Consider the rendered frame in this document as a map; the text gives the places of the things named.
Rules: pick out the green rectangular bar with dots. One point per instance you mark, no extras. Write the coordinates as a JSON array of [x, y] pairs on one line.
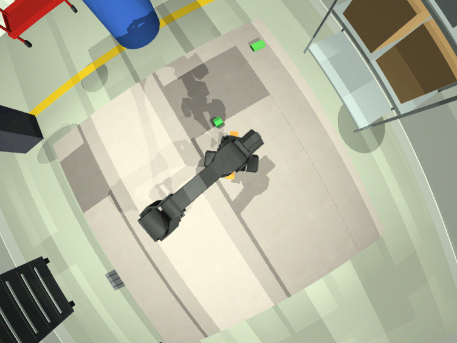
[[257, 45]]

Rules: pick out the orange bar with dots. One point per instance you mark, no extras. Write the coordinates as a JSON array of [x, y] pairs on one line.
[[232, 176]]

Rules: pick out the green cube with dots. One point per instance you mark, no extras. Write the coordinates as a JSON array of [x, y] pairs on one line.
[[218, 122]]

